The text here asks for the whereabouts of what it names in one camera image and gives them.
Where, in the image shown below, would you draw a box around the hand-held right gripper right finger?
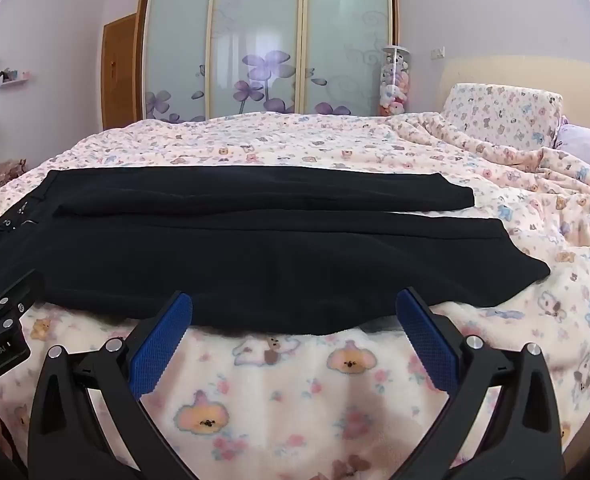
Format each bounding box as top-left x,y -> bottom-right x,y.
395,287 -> 563,480

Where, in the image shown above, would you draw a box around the wooden door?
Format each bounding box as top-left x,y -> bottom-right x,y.
101,14 -> 138,131

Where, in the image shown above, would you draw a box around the bear print pillow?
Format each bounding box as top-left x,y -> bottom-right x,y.
440,82 -> 564,153

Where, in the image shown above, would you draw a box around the printed bear blanket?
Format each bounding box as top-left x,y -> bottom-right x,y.
0,110 -> 590,480

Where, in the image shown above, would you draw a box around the white wall shelf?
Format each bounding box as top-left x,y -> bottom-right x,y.
0,67 -> 30,89

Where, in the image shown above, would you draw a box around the cream headboard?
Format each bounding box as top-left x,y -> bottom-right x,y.
437,55 -> 590,126

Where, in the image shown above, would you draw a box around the clear tube of plush toys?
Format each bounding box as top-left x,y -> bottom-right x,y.
379,46 -> 412,117

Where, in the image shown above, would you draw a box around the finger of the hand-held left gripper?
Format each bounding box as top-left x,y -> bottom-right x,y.
0,269 -> 46,333

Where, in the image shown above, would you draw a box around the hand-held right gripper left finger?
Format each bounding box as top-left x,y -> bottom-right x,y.
27,290 -> 196,480

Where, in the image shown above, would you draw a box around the black pants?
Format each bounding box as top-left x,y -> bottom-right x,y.
0,169 -> 550,337

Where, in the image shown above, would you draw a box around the frosted glass wardrobe doors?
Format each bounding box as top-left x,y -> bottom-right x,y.
135,0 -> 400,123

